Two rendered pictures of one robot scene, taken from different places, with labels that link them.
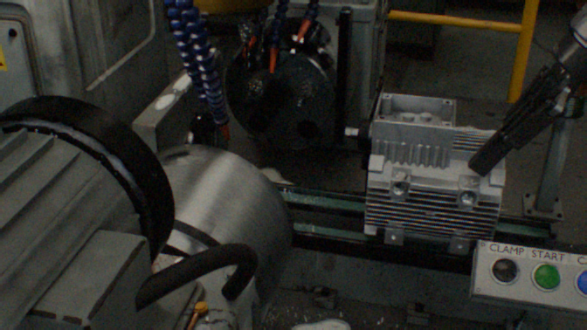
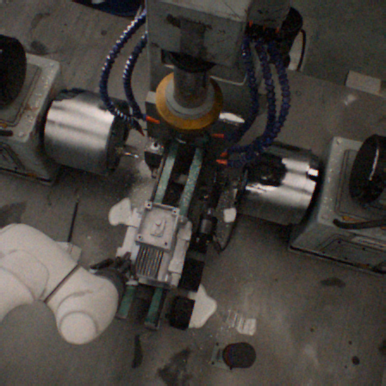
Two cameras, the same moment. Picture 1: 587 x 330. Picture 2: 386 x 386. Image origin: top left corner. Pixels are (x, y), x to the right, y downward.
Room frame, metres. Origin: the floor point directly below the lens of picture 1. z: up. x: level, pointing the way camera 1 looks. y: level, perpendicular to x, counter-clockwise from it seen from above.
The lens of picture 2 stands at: (0.94, -0.55, 2.42)
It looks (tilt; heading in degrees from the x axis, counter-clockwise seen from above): 70 degrees down; 81
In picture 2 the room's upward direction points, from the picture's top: 10 degrees clockwise
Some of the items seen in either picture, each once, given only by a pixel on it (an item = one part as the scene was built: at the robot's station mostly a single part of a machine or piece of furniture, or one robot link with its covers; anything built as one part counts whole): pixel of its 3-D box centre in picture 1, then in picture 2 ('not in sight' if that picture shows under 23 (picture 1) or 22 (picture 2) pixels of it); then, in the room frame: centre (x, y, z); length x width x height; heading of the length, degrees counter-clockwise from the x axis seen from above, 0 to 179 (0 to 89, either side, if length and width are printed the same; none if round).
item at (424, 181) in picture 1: (432, 183); (154, 248); (0.89, -0.24, 1.02); 0.20 x 0.19 x 0.19; 77
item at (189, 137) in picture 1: (203, 153); (189, 134); (0.99, 0.15, 1.02); 0.15 x 0.02 x 0.15; 166
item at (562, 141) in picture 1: (563, 120); (232, 355); (1.13, -0.54, 1.01); 0.08 x 0.08 x 0.42; 76
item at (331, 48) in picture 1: (298, 71); (282, 183); (1.29, -0.02, 1.04); 0.41 x 0.25 x 0.25; 166
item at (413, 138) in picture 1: (413, 130); (157, 227); (0.90, -0.20, 1.11); 0.12 x 0.11 x 0.07; 77
